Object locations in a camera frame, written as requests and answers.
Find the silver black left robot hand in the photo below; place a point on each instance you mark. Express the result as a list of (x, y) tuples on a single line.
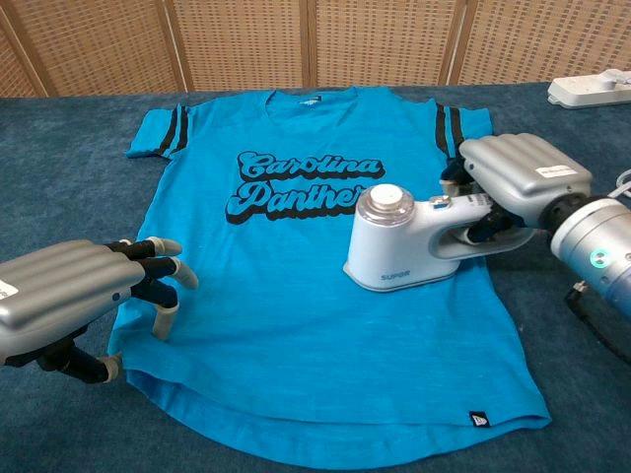
[(59, 295)]

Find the dark blue table cloth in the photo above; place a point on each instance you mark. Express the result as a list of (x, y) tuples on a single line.
[(59, 148)]

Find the white power plug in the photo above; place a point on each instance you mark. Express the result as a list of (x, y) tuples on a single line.
[(613, 79)]

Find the white power strip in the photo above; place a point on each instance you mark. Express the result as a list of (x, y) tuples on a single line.
[(586, 93)]

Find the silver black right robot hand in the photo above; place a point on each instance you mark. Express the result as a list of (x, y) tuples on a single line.
[(522, 175)]

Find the white handheld steam iron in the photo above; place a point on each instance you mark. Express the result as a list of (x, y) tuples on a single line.
[(394, 246)]

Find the wicker folding screen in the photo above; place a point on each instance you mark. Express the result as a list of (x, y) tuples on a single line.
[(246, 44)]

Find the blue Carolina Panthers t-shirt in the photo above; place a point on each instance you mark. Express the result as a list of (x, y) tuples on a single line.
[(296, 345)]

